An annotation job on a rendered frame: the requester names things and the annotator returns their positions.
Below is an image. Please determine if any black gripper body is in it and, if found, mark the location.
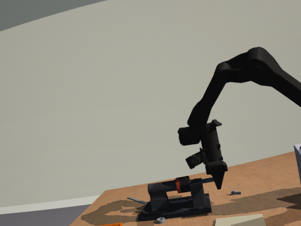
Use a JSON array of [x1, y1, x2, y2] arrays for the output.
[[201, 141, 228, 175]]

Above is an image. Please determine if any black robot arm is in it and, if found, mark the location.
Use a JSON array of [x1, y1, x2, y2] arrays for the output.
[[178, 47, 301, 169]]

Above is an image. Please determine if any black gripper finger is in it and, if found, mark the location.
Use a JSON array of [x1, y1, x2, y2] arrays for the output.
[[211, 172, 225, 190]]

